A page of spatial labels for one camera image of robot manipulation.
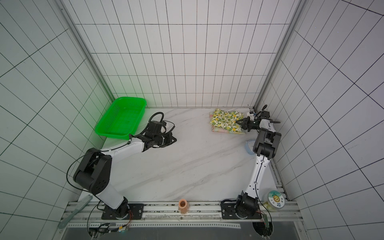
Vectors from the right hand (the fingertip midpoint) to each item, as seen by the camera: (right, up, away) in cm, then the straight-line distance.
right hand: (238, 121), depth 106 cm
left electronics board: (-77, -52, -36) cm, 99 cm away
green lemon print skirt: (-9, 0, 0) cm, 9 cm away
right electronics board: (+1, -52, -39) cm, 65 cm away
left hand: (-44, -13, -18) cm, 49 cm away
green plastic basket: (-89, +3, +8) cm, 89 cm away
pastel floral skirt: (-15, -6, -3) cm, 17 cm away
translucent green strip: (-92, -44, -33) cm, 107 cm away
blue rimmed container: (+3, -16, -12) cm, 20 cm away
